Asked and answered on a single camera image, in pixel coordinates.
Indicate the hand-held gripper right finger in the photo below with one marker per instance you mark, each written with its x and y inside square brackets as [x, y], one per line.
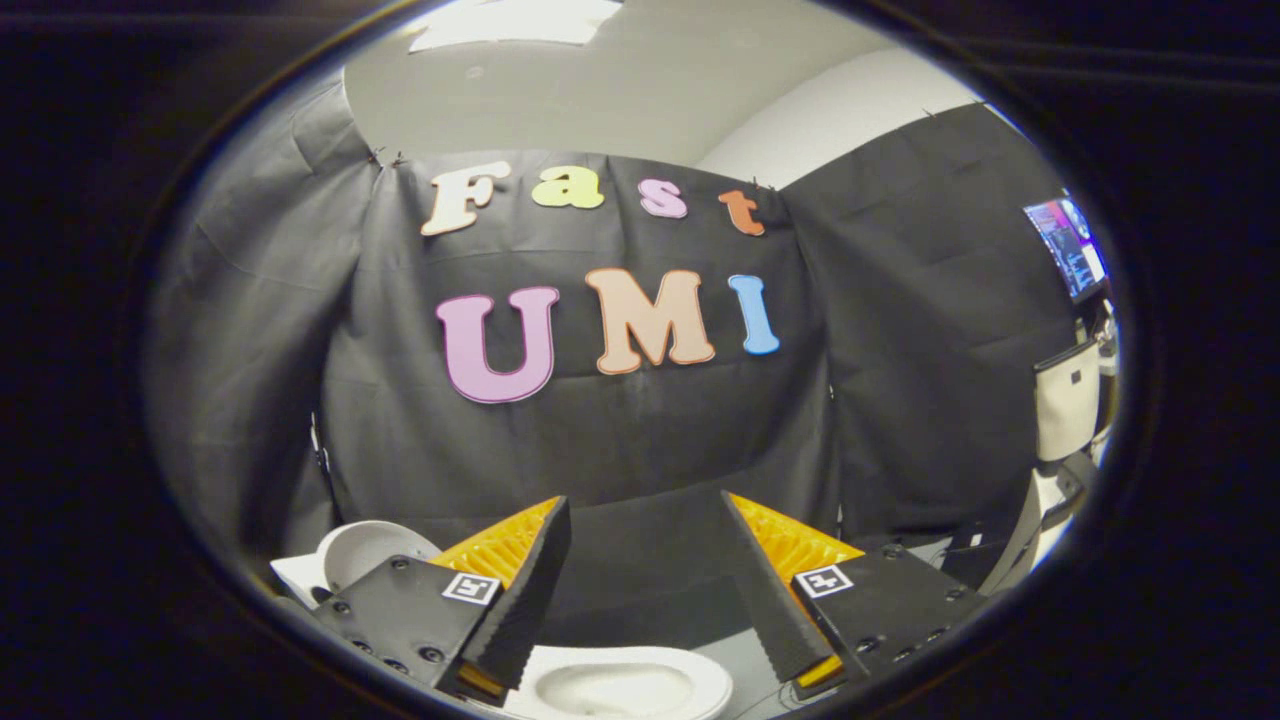
[770, 600]

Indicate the computer monitor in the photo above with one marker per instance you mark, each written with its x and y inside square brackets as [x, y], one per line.
[1068, 250]

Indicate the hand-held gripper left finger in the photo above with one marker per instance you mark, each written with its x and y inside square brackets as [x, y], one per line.
[520, 600]

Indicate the black backdrop cloth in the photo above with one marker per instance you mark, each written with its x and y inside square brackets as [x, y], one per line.
[650, 440]

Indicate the white toilet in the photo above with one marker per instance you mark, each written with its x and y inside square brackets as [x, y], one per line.
[610, 695]

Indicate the white toilet lid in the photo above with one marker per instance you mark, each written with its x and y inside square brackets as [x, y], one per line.
[365, 548]

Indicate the black box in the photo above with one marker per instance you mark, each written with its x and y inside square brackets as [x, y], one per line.
[975, 565]

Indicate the white toilet seat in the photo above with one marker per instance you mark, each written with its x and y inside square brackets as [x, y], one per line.
[715, 685]

